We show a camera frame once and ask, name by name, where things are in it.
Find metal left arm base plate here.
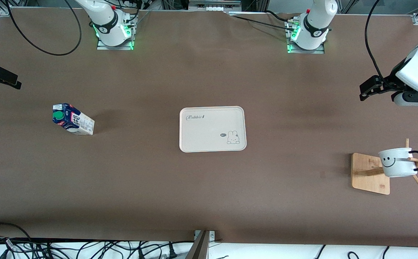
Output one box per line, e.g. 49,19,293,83
286,17,325,55

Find black base power cable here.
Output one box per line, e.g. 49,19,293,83
227,10,301,33

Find wooden mug stand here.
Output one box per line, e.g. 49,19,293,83
351,138,418,195

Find cream rabbit print tray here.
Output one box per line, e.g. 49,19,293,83
179,106,247,153

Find white smiley face cup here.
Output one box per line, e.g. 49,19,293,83
378,147,418,178

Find metal table edge bracket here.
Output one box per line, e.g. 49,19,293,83
185,230,216,259

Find tangled black floor cables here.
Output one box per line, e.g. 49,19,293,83
0,222,195,259

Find aluminium frame rail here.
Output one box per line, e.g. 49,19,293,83
188,0,242,13

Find blue white milk carton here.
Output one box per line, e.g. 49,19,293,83
52,103,95,136

